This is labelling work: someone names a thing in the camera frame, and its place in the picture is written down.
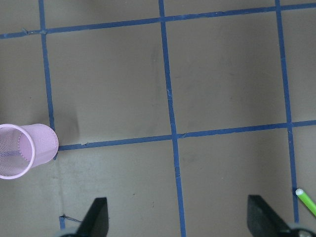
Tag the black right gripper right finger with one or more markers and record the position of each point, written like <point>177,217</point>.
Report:
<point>263,221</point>

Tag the pink mesh cup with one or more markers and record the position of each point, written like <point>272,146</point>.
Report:
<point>25,147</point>

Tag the green pen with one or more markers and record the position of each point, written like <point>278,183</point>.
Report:
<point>306,200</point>

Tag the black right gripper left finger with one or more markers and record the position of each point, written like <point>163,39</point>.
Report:
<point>96,221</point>

